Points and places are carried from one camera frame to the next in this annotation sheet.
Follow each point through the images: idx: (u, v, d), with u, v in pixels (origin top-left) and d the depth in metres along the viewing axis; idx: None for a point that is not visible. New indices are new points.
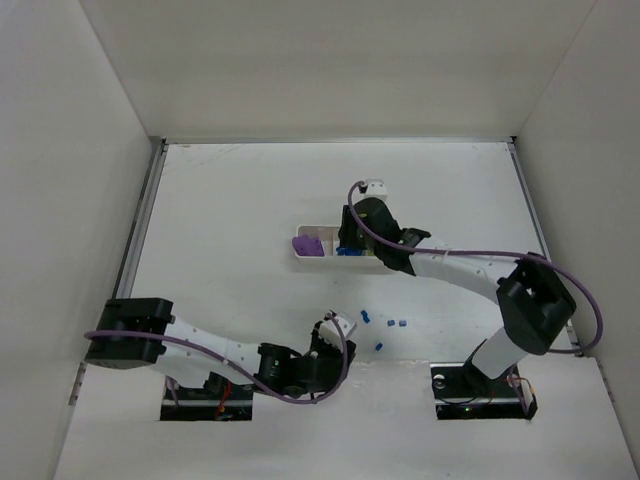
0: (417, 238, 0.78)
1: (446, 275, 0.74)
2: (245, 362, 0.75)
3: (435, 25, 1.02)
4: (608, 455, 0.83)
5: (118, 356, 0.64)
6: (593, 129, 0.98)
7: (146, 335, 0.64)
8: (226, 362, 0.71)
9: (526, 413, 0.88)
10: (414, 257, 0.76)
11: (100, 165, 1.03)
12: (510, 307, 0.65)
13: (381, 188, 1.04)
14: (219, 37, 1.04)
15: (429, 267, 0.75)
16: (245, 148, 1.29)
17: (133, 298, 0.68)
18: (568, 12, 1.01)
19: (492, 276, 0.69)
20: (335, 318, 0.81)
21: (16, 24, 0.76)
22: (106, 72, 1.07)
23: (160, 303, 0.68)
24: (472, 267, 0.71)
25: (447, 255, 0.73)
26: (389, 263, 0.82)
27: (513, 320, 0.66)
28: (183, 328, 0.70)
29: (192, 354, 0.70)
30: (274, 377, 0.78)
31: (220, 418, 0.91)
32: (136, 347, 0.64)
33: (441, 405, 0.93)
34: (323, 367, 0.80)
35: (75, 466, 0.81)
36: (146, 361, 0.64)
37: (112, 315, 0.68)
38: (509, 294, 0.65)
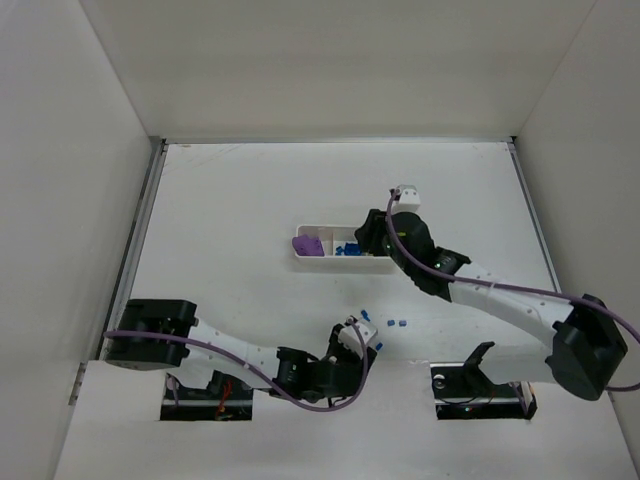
0: (455, 263, 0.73)
1: (490, 308, 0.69)
2: (265, 367, 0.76)
3: (437, 25, 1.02)
4: (608, 454, 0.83)
5: (140, 357, 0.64)
6: (594, 130, 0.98)
7: (171, 338, 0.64)
8: (247, 367, 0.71)
9: (526, 413, 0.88)
10: (453, 285, 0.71)
11: (100, 165, 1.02)
12: (565, 353, 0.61)
13: (416, 197, 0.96)
14: (219, 35, 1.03)
15: (470, 297, 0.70)
16: (246, 148, 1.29)
17: (158, 300, 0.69)
18: (569, 13, 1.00)
19: (546, 318, 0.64)
20: (356, 324, 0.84)
21: (15, 23, 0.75)
22: (105, 71, 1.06)
23: (184, 305, 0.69)
24: (522, 305, 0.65)
25: (493, 288, 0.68)
26: (420, 284, 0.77)
27: (566, 365, 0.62)
28: (206, 330, 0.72)
29: (215, 357, 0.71)
30: (291, 381, 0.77)
31: (220, 418, 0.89)
32: (160, 349, 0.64)
33: (441, 404, 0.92)
34: (340, 373, 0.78)
35: (76, 467, 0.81)
36: (168, 364, 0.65)
37: (135, 316, 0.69)
38: (568, 343, 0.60)
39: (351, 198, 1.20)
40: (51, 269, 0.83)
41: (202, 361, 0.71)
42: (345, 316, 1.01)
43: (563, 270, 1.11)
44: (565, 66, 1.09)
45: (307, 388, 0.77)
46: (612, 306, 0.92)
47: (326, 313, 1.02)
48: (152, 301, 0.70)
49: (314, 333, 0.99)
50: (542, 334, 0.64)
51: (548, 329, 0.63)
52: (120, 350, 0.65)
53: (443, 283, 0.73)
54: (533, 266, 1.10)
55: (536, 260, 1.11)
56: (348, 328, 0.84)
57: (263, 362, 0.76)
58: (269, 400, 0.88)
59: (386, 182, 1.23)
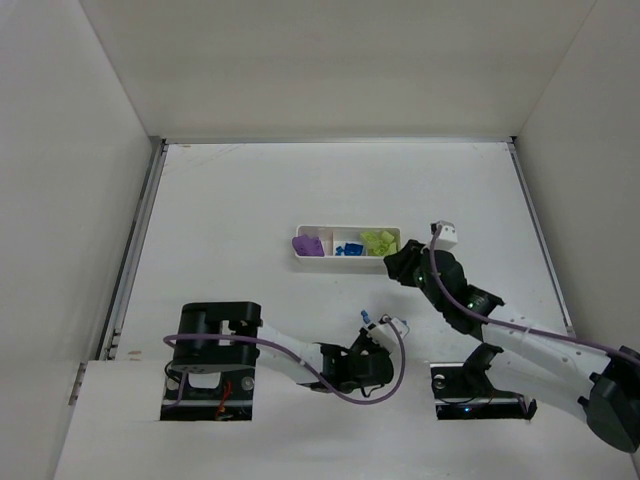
0: (489, 304, 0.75)
1: (523, 353, 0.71)
2: (314, 362, 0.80)
3: (436, 25, 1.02)
4: (608, 455, 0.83)
5: (214, 360, 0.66)
6: (594, 131, 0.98)
7: (248, 340, 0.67)
8: (303, 364, 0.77)
9: (526, 413, 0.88)
10: (486, 327, 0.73)
11: (101, 165, 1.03)
12: (600, 405, 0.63)
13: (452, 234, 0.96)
14: (219, 36, 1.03)
15: (503, 341, 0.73)
16: (246, 148, 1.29)
17: (221, 302, 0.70)
18: (569, 14, 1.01)
19: (582, 369, 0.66)
20: (391, 322, 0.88)
21: (15, 24, 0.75)
22: (105, 71, 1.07)
23: (251, 306, 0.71)
24: (558, 354, 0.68)
25: (528, 334, 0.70)
26: (449, 318, 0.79)
27: (600, 414, 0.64)
28: (269, 331, 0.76)
29: (278, 355, 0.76)
30: (332, 373, 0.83)
31: (220, 418, 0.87)
32: (234, 353, 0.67)
33: (441, 404, 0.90)
34: (378, 363, 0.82)
35: (75, 467, 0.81)
36: (243, 364, 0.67)
37: (196, 319, 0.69)
38: (605, 396, 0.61)
39: (351, 198, 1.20)
40: (52, 270, 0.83)
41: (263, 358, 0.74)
42: (345, 317, 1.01)
43: (563, 270, 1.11)
44: (564, 66, 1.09)
45: (346, 379, 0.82)
46: (612, 306, 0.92)
47: (327, 313, 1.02)
48: (213, 304, 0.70)
49: (314, 333, 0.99)
50: (577, 383, 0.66)
51: (585, 380, 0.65)
52: (190, 354, 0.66)
53: (475, 323, 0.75)
54: (534, 266, 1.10)
55: (536, 260, 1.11)
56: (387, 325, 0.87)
57: (312, 359, 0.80)
58: (269, 400, 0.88)
59: (386, 182, 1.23)
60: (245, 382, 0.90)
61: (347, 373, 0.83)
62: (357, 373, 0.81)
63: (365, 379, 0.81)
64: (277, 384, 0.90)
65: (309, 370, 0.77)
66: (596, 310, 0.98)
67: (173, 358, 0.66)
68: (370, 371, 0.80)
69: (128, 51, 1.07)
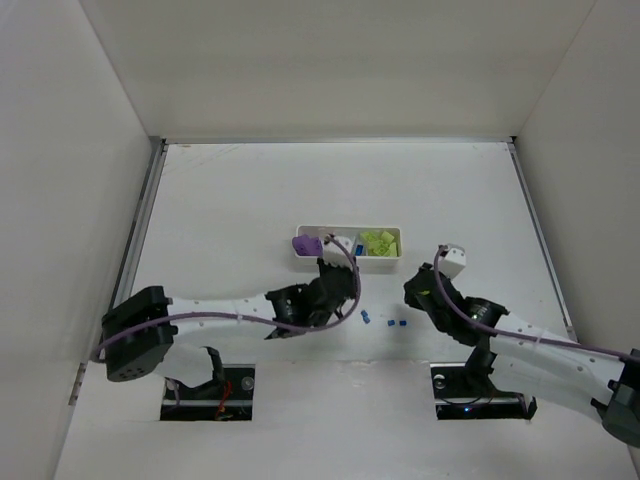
0: (491, 313, 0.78)
1: (536, 363, 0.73)
2: (260, 312, 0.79)
3: (436, 25, 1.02)
4: (609, 455, 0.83)
5: (134, 354, 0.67)
6: (594, 130, 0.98)
7: (154, 322, 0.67)
8: (239, 318, 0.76)
9: (526, 413, 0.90)
10: (494, 340, 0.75)
11: (101, 165, 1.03)
12: (621, 412, 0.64)
13: (462, 257, 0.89)
14: (219, 36, 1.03)
15: (514, 351, 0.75)
16: (246, 148, 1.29)
17: (126, 301, 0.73)
18: (569, 14, 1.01)
19: (598, 375, 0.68)
20: (335, 239, 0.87)
21: (16, 24, 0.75)
22: (105, 71, 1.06)
23: (152, 290, 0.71)
24: (572, 362, 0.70)
25: (540, 344, 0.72)
26: (456, 333, 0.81)
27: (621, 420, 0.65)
28: (185, 304, 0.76)
29: (206, 323, 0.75)
30: (294, 311, 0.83)
31: (220, 418, 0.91)
32: (150, 337, 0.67)
33: (441, 405, 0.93)
34: (330, 281, 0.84)
35: (75, 467, 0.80)
36: (163, 346, 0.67)
37: (113, 325, 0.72)
38: (627, 404, 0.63)
39: (350, 198, 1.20)
40: (51, 270, 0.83)
41: (196, 331, 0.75)
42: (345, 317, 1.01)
43: (563, 270, 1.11)
44: (565, 66, 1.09)
45: (311, 308, 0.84)
46: (612, 306, 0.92)
47: None
48: (121, 307, 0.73)
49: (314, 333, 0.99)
50: (594, 390, 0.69)
51: (603, 387, 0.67)
52: (116, 359, 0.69)
53: (482, 336, 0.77)
54: (534, 266, 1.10)
55: (536, 260, 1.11)
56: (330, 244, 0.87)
57: (258, 309, 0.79)
58: (269, 400, 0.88)
59: (385, 182, 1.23)
60: (246, 382, 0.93)
61: (308, 303, 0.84)
62: (319, 299, 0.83)
63: (325, 300, 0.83)
64: (277, 384, 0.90)
65: (251, 321, 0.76)
66: (596, 310, 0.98)
67: (107, 370, 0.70)
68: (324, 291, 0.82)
69: (128, 51, 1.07)
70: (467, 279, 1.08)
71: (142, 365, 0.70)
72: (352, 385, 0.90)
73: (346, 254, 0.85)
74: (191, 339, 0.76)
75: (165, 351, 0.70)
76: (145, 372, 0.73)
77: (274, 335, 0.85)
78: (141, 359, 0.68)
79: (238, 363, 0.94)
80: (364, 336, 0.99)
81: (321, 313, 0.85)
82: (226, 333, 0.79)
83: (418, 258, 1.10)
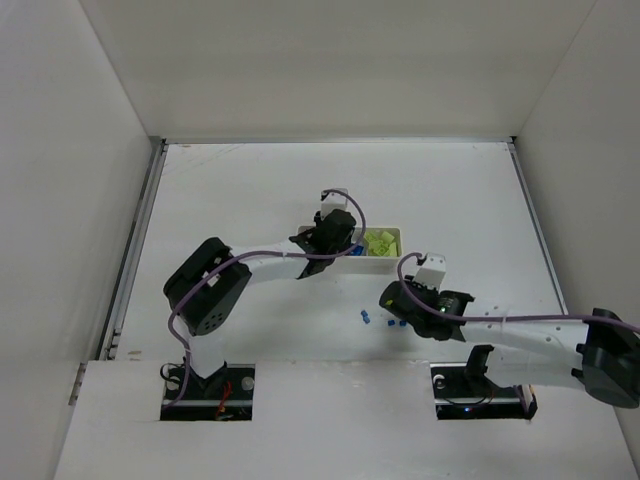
0: (458, 302, 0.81)
1: (508, 343, 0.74)
2: (295, 247, 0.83)
3: (435, 25, 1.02)
4: (609, 455, 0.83)
5: (220, 294, 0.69)
6: (594, 130, 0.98)
7: (230, 262, 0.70)
8: (286, 254, 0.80)
9: (526, 413, 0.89)
10: (465, 328, 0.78)
11: (101, 164, 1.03)
12: (596, 374, 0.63)
13: (441, 264, 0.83)
14: (219, 36, 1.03)
15: (486, 335, 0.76)
16: (246, 147, 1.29)
17: (187, 259, 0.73)
18: (568, 14, 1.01)
19: (566, 343, 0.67)
20: (331, 192, 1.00)
21: (15, 25, 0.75)
22: (105, 71, 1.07)
23: (213, 238, 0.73)
24: (540, 335, 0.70)
25: (505, 323, 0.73)
26: (435, 334, 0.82)
27: (601, 383, 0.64)
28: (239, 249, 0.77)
29: (263, 261, 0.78)
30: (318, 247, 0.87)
31: (220, 418, 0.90)
32: (229, 276, 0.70)
33: (441, 405, 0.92)
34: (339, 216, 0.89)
35: (75, 467, 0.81)
36: (245, 279, 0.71)
37: (181, 286, 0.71)
38: (597, 365, 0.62)
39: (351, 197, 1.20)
40: (52, 269, 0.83)
41: (257, 269, 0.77)
42: (345, 317, 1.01)
43: (563, 270, 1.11)
44: (564, 66, 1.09)
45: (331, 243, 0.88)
46: (611, 305, 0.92)
47: (326, 313, 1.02)
48: (182, 266, 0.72)
49: (314, 333, 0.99)
50: (567, 358, 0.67)
51: (574, 353, 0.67)
52: (204, 305, 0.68)
53: (454, 327, 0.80)
54: (534, 266, 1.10)
55: (536, 260, 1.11)
56: (329, 196, 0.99)
57: (291, 247, 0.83)
58: (268, 400, 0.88)
59: (386, 182, 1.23)
60: (245, 382, 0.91)
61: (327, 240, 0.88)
62: (333, 233, 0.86)
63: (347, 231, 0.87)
64: (277, 383, 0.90)
65: (296, 254, 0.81)
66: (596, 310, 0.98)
67: (193, 326, 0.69)
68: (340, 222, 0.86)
69: (128, 51, 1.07)
70: (468, 278, 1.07)
71: (223, 309, 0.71)
72: (353, 384, 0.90)
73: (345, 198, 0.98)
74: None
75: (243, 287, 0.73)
76: (221, 322, 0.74)
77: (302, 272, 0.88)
78: (226, 299, 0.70)
79: (238, 364, 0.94)
80: (364, 335, 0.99)
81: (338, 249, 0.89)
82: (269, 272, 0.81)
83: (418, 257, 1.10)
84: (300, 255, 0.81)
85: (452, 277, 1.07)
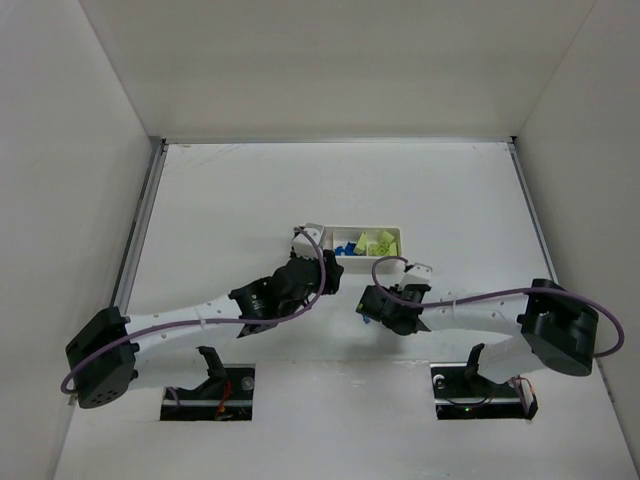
0: (418, 293, 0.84)
1: (460, 321, 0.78)
2: (224, 312, 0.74)
3: (436, 25, 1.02)
4: (609, 455, 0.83)
5: (103, 377, 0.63)
6: (594, 131, 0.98)
7: (112, 342, 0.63)
8: (205, 323, 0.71)
9: (526, 413, 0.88)
10: (422, 315, 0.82)
11: (101, 165, 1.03)
12: (539, 342, 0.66)
13: (425, 273, 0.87)
14: (219, 36, 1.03)
15: (441, 319, 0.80)
16: (246, 147, 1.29)
17: (85, 327, 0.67)
18: (569, 13, 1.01)
19: (509, 315, 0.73)
20: (304, 230, 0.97)
21: (16, 25, 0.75)
22: (106, 71, 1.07)
23: (109, 310, 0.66)
24: (485, 311, 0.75)
25: (456, 306, 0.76)
26: (400, 327, 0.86)
27: (547, 352, 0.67)
28: (143, 319, 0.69)
29: (169, 335, 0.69)
30: (263, 305, 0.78)
31: (220, 418, 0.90)
32: (111, 360, 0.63)
33: (441, 405, 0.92)
34: (294, 271, 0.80)
35: (75, 467, 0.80)
36: (127, 364, 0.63)
37: (75, 356, 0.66)
38: (536, 332, 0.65)
39: (351, 197, 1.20)
40: (51, 270, 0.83)
41: (158, 345, 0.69)
42: (345, 317, 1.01)
43: (563, 270, 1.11)
44: (565, 66, 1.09)
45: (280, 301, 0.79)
46: (611, 305, 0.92)
47: (326, 313, 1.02)
48: (80, 334, 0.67)
49: (314, 332, 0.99)
50: (511, 329, 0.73)
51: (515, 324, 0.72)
52: (87, 386, 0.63)
53: (414, 314, 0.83)
54: (534, 265, 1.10)
55: (536, 260, 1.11)
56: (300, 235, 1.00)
57: (222, 310, 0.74)
58: (268, 401, 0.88)
59: (386, 182, 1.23)
60: (245, 382, 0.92)
61: (274, 296, 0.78)
62: (285, 290, 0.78)
63: (293, 290, 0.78)
64: (277, 384, 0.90)
65: (216, 323, 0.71)
66: None
67: (78, 399, 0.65)
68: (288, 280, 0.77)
69: (128, 52, 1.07)
70: (467, 279, 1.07)
71: (114, 386, 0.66)
72: (353, 384, 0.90)
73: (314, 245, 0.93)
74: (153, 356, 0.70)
75: (131, 370, 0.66)
76: (118, 394, 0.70)
77: (243, 332, 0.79)
78: (109, 380, 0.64)
79: (238, 363, 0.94)
80: (364, 336, 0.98)
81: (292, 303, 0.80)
82: (189, 343, 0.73)
83: (418, 257, 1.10)
84: (224, 323, 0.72)
85: (452, 278, 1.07)
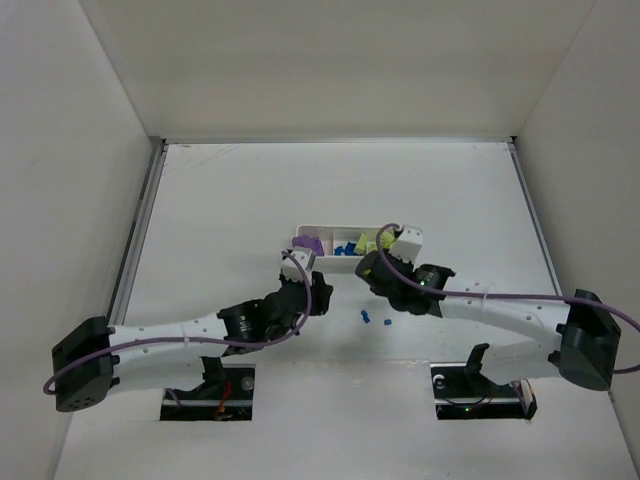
0: (437, 276, 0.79)
1: (487, 318, 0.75)
2: (210, 332, 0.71)
3: (436, 26, 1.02)
4: (610, 455, 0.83)
5: (79, 386, 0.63)
6: (594, 131, 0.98)
7: (91, 354, 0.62)
8: (187, 340, 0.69)
9: (526, 413, 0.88)
10: (444, 302, 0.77)
11: (101, 165, 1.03)
12: (573, 355, 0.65)
13: (418, 238, 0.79)
14: (220, 36, 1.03)
15: (464, 310, 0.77)
16: (246, 147, 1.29)
17: (70, 333, 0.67)
18: (569, 13, 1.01)
19: (547, 322, 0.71)
20: (292, 253, 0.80)
21: (16, 25, 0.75)
22: (105, 71, 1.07)
23: (94, 320, 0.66)
24: (521, 313, 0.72)
25: (486, 300, 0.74)
26: (412, 308, 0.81)
27: (575, 364, 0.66)
28: (128, 332, 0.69)
29: (151, 349, 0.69)
30: (252, 328, 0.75)
31: (220, 418, 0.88)
32: (89, 370, 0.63)
33: (441, 405, 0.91)
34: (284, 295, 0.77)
35: (76, 468, 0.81)
36: (104, 375, 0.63)
37: (57, 360, 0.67)
38: (576, 345, 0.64)
39: (351, 197, 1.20)
40: (51, 270, 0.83)
41: (141, 358, 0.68)
42: (345, 317, 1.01)
43: (563, 270, 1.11)
44: (565, 66, 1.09)
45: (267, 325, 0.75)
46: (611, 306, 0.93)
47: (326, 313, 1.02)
48: (66, 338, 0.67)
49: (314, 333, 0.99)
50: (545, 336, 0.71)
51: (553, 332, 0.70)
52: (65, 391, 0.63)
53: (432, 299, 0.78)
54: (534, 265, 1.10)
55: (536, 260, 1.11)
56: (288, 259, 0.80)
57: (208, 328, 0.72)
58: (269, 400, 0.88)
59: (386, 182, 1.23)
60: (245, 382, 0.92)
61: (263, 320, 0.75)
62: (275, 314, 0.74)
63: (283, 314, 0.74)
64: (277, 383, 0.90)
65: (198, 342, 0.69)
66: None
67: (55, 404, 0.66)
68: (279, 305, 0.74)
69: (128, 51, 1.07)
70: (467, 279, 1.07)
71: (92, 395, 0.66)
72: (353, 384, 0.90)
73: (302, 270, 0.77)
74: (134, 369, 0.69)
75: (109, 381, 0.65)
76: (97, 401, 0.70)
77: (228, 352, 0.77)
78: (86, 389, 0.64)
79: (238, 364, 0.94)
80: (364, 336, 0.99)
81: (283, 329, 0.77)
82: (173, 359, 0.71)
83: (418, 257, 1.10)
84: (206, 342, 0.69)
85: None
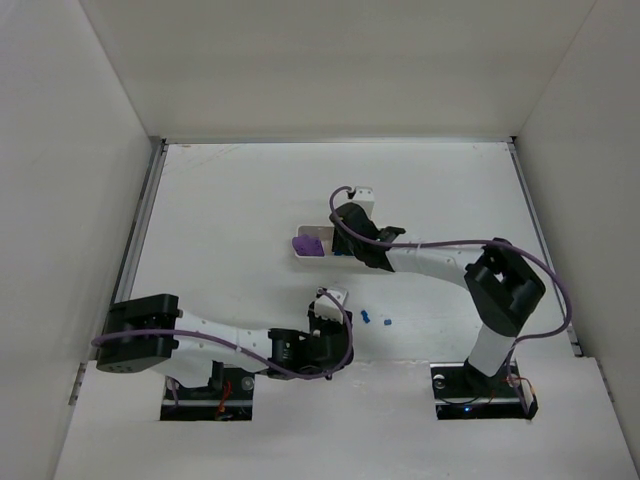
0: (393, 235, 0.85)
1: (423, 266, 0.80)
2: (257, 348, 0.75)
3: (435, 25, 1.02)
4: (610, 455, 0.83)
5: (132, 356, 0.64)
6: (594, 130, 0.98)
7: (157, 331, 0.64)
8: (238, 350, 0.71)
9: (526, 413, 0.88)
10: (390, 253, 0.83)
11: (101, 164, 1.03)
12: (478, 292, 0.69)
13: (369, 195, 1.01)
14: (219, 37, 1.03)
15: (406, 260, 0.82)
16: (246, 147, 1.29)
17: (139, 298, 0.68)
18: (569, 13, 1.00)
19: (461, 262, 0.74)
20: (328, 292, 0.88)
21: (15, 25, 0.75)
22: (106, 71, 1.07)
23: (167, 298, 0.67)
24: (442, 256, 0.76)
25: (419, 249, 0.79)
26: (368, 261, 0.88)
27: (483, 303, 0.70)
28: (193, 321, 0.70)
29: (206, 346, 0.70)
30: (289, 358, 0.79)
31: (220, 418, 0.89)
32: (148, 345, 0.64)
33: (441, 405, 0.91)
34: (335, 342, 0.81)
35: (75, 468, 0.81)
36: (160, 356, 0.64)
37: (119, 319, 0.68)
38: (477, 280, 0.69)
39: None
40: (51, 269, 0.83)
41: (192, 351, 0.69)
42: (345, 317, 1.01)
43: (564, 270, 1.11)
44: (565, 67, 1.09)
45: (304, 363, 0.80)
46: (611, 306, 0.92)
47: None
48: (133, 302, 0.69)
49: None
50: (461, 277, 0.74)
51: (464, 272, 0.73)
52: (113, 353, 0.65)
53: (383, 253, 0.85)
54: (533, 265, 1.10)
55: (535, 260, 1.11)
56: (321, 297, 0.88)
57: (254, 345, 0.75)
58: (268, 400, 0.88)
59: (386, 182, 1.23)
60: (245, 382, 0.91)
61: (304, 357, 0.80)
62: (316, 351, 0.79)
63: (323, 361, 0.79)
64: (276, 383, 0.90)
65: (247, 356, 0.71)
66: (597, 310, 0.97)
67: (97, 361, 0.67)
68: (328, 351, 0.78)
69: (128, 51, 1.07)
70: None
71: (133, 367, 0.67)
72: (353, 385, 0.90)
73: (340, 306, 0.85)
74: (181, 358, 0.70)
75: (159, 361, 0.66)
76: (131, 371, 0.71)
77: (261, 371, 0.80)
78: (136, 361, 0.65)
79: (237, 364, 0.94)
80: (364, 335, 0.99)
81: (314, 371, 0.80)
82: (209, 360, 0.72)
83: None
84: (252, 358, 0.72)
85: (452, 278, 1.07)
